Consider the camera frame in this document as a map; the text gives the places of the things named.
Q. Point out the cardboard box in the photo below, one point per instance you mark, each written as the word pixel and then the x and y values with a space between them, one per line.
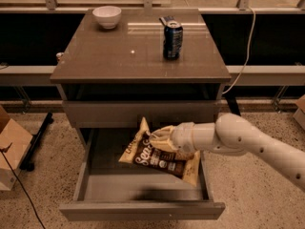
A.
pixel 299 114
pixel 15 141

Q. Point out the brown sea salt chip bag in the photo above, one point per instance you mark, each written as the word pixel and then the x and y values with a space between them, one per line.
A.
pixel 141 152

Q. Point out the black stand leg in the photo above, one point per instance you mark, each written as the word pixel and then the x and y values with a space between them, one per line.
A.
pixel 233 106
pixel 27 163

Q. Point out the white ceramic bowl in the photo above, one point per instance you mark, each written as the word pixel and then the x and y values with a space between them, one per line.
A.
pixel 107 16

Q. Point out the cardboard box left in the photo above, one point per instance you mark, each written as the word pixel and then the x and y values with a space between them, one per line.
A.
pixel 15 141

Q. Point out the blue soda can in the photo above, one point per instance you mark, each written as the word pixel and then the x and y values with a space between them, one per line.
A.
pixel 173 38

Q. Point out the black stand leg left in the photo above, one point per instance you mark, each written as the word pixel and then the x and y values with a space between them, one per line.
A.
pixel 27 163

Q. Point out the cardboard box right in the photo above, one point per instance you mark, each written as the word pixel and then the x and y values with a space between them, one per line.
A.
pixel 299 114

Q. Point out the closed grey top drawer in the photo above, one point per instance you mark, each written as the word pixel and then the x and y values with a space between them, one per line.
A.
pixel 127 114

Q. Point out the black stand leg right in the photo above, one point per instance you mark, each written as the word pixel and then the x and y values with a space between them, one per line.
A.
pixel 233 106

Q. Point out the grey drawer cabinet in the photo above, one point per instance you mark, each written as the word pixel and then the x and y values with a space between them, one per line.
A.
pixel 127 63

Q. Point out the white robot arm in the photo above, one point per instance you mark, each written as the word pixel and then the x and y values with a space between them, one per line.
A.
pixel 233 135

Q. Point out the open grey middle drawer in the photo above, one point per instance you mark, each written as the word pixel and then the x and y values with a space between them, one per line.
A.
pixel 107 189

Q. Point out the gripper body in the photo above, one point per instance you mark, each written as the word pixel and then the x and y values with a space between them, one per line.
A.
pixel 181 137

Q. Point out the metal window railing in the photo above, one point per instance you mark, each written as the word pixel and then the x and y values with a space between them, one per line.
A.
pixel 22 75

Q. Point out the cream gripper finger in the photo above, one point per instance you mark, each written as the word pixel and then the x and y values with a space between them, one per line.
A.
pixel 183 156

